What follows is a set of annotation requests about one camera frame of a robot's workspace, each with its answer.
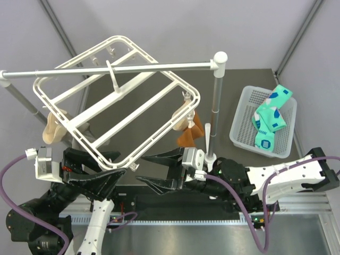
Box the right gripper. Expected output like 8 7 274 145
137 149 224 199

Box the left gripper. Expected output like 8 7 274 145
42 144 126 218

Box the orange brown sock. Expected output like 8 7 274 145
177 111 205 147

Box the white square clip hanger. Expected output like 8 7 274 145
32 35 200 171

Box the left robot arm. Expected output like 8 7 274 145
1 147 126 254

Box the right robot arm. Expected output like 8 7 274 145
136 147 339 213

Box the grey sock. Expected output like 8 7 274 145
62 123 97 151

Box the beige sock right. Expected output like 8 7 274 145
172 99 191 131

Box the beige sock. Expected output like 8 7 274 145
42 112 67 145
172 99 191 131

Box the beige sock left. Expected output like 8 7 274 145
42 112 67 145

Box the dark grey table mat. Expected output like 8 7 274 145
85 69 301 185

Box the silver white drying rack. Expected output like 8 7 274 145
1 52 228 171

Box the white perforated plastic basket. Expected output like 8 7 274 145
229 84 297 158

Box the teal sock upper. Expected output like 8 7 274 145
256 84 293 132

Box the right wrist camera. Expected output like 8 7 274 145
182 147 207 182

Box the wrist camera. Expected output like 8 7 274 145
25 147 63 183
182 147 207 182

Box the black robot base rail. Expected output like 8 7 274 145
113 185 241 221

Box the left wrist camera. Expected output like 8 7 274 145
25 147 63 183

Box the short purple cable loop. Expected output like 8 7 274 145
106 211 138 230

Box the white slotted cable duct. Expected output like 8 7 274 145
58 214 253 226

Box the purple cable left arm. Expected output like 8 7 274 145
0 154 70 250

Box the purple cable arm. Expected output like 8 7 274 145
0 154 70 250
204 156 340 253

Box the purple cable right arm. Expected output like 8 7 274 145
204 156 340 253

